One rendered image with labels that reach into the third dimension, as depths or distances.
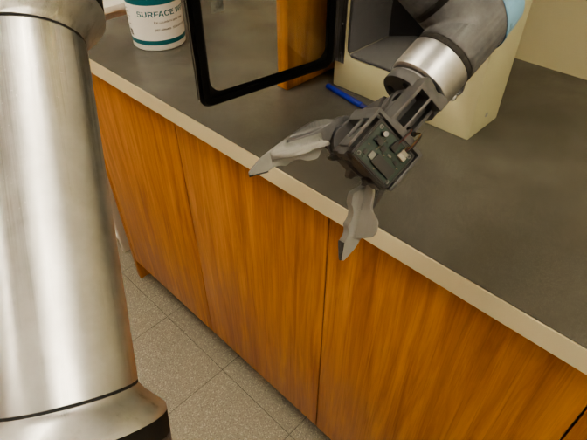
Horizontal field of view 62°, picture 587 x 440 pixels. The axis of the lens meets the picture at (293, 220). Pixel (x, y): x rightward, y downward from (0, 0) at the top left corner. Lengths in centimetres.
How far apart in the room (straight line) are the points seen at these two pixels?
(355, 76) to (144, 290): 122
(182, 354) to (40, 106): 145
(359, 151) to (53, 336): 33
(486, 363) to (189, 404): 104
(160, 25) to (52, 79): 93
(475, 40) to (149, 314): 152
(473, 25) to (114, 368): 48
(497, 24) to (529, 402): 53
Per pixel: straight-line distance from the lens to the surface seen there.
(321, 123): 55
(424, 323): 84
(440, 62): 57
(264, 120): 96
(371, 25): 108
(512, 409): 87
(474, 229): 76
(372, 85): 103
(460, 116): 94
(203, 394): 165
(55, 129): 33
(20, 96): 34
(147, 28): 128
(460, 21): 59
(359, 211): 58
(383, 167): 51
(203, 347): 174
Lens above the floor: 143
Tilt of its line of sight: 42 degrees down
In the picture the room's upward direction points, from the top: straight up
